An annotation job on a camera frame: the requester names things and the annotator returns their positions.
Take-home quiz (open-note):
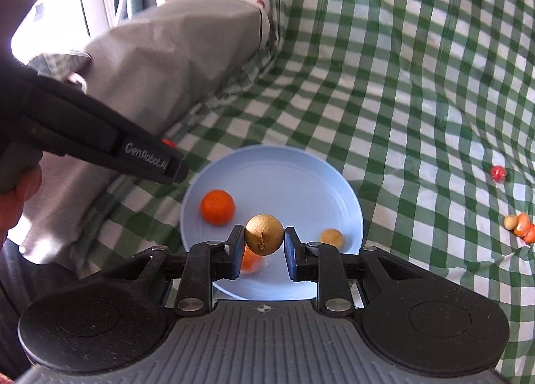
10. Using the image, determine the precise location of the large tan longan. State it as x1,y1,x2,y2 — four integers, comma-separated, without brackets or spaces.
244,214,285,257

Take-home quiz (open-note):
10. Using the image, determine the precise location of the blue plate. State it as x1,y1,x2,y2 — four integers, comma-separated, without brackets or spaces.
180,146,364,301

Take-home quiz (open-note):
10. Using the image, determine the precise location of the grey covered sofa armrest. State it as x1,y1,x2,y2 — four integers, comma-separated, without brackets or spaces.
8,0,272,265

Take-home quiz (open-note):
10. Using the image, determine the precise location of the person's left hand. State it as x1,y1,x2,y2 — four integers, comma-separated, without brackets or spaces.
0,164,43,249

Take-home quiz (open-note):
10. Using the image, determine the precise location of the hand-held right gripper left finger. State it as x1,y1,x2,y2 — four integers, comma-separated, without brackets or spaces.
90,224,246,318

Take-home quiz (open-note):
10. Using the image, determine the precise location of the green white checked cloth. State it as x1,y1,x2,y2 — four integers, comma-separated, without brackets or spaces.
75,0,535,384

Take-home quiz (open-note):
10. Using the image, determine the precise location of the white charging cable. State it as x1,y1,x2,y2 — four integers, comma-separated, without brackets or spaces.
65,72,88,94

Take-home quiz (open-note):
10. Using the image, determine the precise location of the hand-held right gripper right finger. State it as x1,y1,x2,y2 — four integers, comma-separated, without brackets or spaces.
284,226,450,316

